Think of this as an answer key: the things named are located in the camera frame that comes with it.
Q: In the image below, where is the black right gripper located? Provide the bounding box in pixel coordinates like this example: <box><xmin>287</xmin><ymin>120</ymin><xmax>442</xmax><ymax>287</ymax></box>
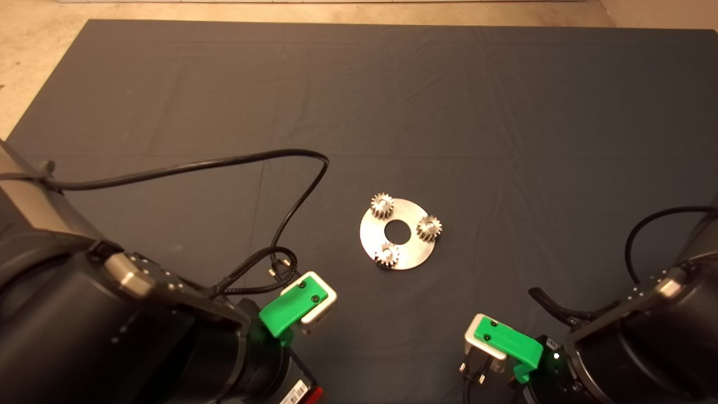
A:
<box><xmin>522</xmin><ymin>337</ymin><xmax>578</xmax><ymax>404</ymax></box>

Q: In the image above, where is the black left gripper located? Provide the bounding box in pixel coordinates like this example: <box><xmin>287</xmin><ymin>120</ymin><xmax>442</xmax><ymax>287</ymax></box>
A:
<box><xmin>247</xmin><ymin>328</ymin><xmax>324</xmax><ymax>404</ymax></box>

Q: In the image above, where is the small steel planetary gear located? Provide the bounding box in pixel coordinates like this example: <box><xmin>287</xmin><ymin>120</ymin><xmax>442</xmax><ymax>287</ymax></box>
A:
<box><xmin>416</xmin><ymin>215</ymin><xmax>444</xmax><ymax>243</ymax></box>
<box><xmin>375</xmin><ymin>241</ymin><xmax>401</xmax><ymax>268</ymax></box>
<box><xmin>370</xmin><ymin>192</ymin><xmax>396</xmax><ymax>221</ymax></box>

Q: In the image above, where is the round metal carrier plate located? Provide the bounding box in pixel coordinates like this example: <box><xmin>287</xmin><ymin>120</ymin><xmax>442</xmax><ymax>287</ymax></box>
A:
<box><xmin>359</xmin><ymin>196</ymin><xmax>437</xmax><ymax>271</ymax></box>

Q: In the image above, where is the dark grey table cloth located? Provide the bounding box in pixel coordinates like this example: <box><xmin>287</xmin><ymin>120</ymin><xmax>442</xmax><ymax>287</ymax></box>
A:
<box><xmin>0</xmin><ymin>19</ymin><xmax>718</xmax><ymax>404</ymax></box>

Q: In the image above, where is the green right camera mount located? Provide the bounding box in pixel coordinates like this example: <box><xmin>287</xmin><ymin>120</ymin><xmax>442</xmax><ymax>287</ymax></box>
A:
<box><xmin>474</xmin><ymin>317</ymin><xmax>545</xmax><ymax>384</ymax></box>

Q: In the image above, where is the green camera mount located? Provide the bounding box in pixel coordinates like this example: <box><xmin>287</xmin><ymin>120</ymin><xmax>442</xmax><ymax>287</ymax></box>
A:
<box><xmin>474</xmin><ymin>317</ymin><xmax>545</xmax><ymax>384</ymax></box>
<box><xmin>259</xmin><ymin>279</ymin><xmax>329</xmax><ymax>346</ymax></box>

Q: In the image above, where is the braided black right gripper cable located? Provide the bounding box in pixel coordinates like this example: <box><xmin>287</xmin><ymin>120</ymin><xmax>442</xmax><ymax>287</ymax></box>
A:
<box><xmin>529</xmin><ymin>287</ymin><xmax>595</xmax><ymax>329</ymax></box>

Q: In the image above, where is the braided black gripper cable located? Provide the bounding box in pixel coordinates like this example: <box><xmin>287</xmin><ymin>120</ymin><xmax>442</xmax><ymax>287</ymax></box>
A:
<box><xmin>210</xmin><ymin>246</ymin><xmax>299</xmax><ymax>298</ymax></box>
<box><xmin>529</xmin><ymin>287</ymin><xmax>595</xmax><ymax>329</ymax></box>

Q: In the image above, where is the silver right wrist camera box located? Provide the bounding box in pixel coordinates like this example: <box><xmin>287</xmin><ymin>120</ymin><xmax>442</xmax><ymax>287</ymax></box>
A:
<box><xmin>464</xmin><ymin>313</ymin><xmax>508</xmax><ymax>374</ymax></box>

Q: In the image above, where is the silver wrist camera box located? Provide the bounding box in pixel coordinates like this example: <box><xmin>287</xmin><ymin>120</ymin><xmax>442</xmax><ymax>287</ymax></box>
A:
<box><xmin>464</xmin><ymin>313</ymin><xmax>508</xmax><ymax>374</ymax></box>
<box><xmin>280</xmin><ymin>271</ymin><xmax>338</xmax><ymax>336</ymax></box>

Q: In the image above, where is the green left camera mount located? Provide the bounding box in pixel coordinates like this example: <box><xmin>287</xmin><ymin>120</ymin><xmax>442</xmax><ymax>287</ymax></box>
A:
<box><xmin>259</xmin><ymin>279</ymin><xmax>329</xmax><ymax>346</ymax></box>

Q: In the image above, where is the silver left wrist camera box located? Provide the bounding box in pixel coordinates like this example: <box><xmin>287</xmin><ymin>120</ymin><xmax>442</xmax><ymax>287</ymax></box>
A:
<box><xmin>280</xmin><ymin>271</ymin><xmax>338</xmax><ymax>336</ymax></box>

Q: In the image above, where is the smooth black right camera cable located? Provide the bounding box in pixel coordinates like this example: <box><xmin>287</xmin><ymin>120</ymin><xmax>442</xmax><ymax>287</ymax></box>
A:
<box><xmin>460</xmin><ymin>206</ymin><xmax>718</xmax><ymax>404</ymax></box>

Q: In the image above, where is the braided black left gripper cable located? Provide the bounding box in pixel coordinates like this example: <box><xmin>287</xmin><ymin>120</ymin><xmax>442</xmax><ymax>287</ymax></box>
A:
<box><xmin>210</xmin><ymin>246</ymin><xmax>299</xmax><ymax>298</ymax></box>

